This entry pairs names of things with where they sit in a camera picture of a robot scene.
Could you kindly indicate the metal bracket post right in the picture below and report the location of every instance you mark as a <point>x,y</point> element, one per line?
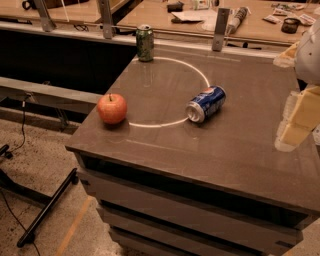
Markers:
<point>220,29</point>

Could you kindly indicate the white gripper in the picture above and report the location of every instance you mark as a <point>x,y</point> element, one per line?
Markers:
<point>309,61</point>

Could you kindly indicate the metal bracket post left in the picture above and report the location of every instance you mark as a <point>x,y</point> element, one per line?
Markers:
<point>46,22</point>

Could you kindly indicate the white papers on desk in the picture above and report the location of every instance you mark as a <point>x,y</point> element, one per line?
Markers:
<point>194,16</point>

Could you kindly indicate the black metal stand base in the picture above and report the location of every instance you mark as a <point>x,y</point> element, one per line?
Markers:
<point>45,201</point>

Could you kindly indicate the black device on desk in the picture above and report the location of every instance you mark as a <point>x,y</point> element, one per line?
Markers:
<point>175,7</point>

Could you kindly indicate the dark round cup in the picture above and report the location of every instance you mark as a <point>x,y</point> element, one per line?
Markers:
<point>290,25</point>

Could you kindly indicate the metal bracket post middle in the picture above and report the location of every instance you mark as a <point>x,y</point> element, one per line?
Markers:
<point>106,16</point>

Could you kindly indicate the green soda can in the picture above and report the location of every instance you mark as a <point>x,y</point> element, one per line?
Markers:
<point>145,42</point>

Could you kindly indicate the grey power strip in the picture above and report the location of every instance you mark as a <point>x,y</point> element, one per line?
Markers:
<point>237,20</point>

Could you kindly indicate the blue pepsi can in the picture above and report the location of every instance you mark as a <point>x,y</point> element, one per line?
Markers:
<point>205,104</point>

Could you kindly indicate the red apple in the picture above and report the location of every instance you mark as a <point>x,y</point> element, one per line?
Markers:
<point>112,108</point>

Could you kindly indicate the metal bracket post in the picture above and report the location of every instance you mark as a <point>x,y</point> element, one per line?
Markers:
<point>106,16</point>
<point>220,29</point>
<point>46,22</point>

